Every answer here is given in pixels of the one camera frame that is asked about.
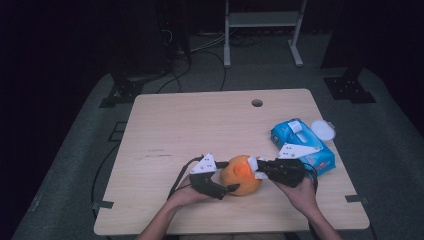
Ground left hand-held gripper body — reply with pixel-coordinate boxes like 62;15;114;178
188;152;230;201

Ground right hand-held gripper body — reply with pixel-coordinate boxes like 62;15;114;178
265;142;322;189

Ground white wet wipe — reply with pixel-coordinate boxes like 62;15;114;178
246;155;270;181

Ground orange plush toy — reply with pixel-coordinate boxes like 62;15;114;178
219;154;263;197

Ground blue wet wipe pack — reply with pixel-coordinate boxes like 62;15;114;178
270;117;337;177

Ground person's left hand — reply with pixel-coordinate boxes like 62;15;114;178
165;178;215;215

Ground person's right hand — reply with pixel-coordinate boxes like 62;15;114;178
272;175;318;218

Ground white oval lid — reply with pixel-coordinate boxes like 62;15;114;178
310;118;337;142

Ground black tape strip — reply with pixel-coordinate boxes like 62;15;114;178
344;194;370;205
91;200;115;211

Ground black stand base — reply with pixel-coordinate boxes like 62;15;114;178
99;68;168;109
323;64;378;104

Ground white metal stand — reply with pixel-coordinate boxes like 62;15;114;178
223;0;308;69

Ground left hand-held gripper cable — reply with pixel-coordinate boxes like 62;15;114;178
167;154;205;202

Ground hand-held gripper cable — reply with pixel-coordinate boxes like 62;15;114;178
167;154;205;202
301;162;320;192

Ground right hand-held gripper cable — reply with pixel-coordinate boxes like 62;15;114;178
301;162;320;192

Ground black floor cable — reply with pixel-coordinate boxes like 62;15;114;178
156;49;228;94

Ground thin black cable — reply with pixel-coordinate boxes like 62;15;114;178
90;142;122;218

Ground white floor cables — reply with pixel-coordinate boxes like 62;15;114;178
189;32;228;54

